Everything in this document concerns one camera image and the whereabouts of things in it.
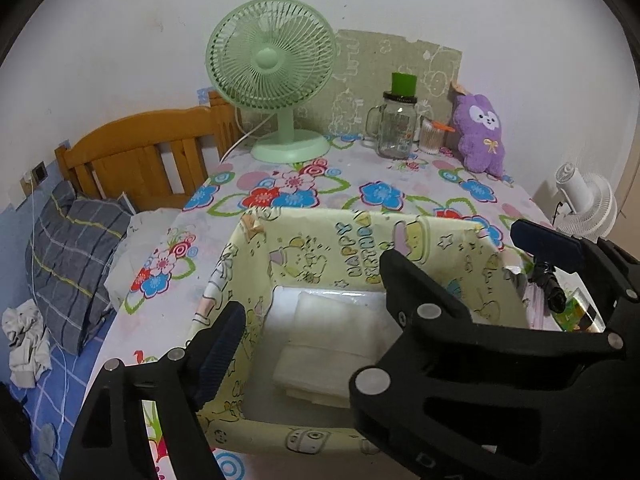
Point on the wall socket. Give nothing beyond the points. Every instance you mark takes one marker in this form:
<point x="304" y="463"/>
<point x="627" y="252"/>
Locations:
<point x="39" y="171"/>

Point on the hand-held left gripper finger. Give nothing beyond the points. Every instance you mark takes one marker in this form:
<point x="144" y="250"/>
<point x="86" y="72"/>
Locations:
<point x="220" y="355"/>

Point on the pink cartoon tissue pack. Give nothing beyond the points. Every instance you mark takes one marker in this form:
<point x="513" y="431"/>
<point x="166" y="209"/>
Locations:
<point x="539" y="305"/>

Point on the wooden bed headboard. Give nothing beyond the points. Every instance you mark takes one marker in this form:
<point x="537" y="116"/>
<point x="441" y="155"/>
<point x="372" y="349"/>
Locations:
<point x="145" y="145"/>

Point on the black plastic bag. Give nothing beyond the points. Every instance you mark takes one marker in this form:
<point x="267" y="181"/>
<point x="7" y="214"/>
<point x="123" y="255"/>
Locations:
<point x="552" y="292"/>

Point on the yellow cartoon-print fabric storage box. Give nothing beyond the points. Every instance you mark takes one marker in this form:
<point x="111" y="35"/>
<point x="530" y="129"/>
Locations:
<point x="320" y="255"/>

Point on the green packet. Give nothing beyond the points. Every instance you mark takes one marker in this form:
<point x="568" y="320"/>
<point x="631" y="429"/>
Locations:
<point x="575" y="315"/>

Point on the small orange object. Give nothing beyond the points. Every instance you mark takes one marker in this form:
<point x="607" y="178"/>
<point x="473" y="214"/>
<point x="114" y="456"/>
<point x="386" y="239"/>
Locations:
<point x="445" y="127"/>

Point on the beige cartoon-print board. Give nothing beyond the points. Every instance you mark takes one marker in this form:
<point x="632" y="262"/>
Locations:
<point x="360" y="75"/>

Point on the glass jar mug green lid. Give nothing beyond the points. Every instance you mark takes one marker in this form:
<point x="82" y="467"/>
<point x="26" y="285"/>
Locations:
<point x="395" y="130"/>

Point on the crumpled white cloth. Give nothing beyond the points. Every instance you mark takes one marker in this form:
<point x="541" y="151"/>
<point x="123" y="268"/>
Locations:
<point x="25" y="340"/>

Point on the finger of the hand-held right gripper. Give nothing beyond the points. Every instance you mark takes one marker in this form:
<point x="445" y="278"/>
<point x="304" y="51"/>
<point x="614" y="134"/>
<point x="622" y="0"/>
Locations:
<point x="450" y="340"/>
<point x="545" y="244"/>

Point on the floral tablecloth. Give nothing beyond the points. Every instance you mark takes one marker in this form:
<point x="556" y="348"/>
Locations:
<point x="350" y="185"/>

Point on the green desk fan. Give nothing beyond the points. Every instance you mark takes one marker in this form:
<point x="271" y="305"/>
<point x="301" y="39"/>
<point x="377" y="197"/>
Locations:
<point x="270" y="60"/>

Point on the white plastic packet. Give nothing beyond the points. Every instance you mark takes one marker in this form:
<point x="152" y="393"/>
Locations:
<point x="320" y="292"/>

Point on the blue plaid bed sheet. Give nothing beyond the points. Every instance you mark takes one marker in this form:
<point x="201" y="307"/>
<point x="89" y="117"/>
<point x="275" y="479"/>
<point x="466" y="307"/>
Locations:
<point x="60" y="400"/>

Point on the small glass with orange lid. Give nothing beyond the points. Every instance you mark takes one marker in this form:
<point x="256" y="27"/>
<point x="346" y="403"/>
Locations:
<point x="430" y="140"/>

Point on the purple plush bunny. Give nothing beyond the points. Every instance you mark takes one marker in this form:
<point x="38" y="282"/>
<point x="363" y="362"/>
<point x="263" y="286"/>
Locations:
<point x="480" y="135"/>

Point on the white blanket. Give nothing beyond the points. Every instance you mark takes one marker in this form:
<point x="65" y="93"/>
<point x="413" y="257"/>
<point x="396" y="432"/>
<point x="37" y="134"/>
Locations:
<point x="145" y="240"/>

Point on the grey plaid pillow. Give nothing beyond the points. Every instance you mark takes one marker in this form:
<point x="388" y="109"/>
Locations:
<point x="75" y="260"/>

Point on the white clip fan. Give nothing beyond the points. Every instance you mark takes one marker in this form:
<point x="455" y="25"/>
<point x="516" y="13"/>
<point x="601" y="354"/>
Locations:
<point x="585" y="200"/>

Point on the small white bottle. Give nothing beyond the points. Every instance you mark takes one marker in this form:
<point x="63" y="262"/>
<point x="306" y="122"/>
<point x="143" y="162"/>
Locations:
<point x="511" y="265"/>

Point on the white folded towel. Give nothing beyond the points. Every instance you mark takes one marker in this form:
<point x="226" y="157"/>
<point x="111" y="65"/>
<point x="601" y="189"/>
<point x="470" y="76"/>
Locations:
<point x="335" y="340"/>

